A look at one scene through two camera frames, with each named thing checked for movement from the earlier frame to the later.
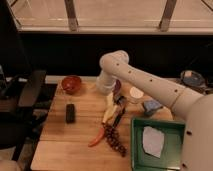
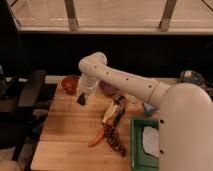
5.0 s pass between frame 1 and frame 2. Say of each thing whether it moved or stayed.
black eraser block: moved
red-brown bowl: stayed
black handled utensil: stayed
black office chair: stayed
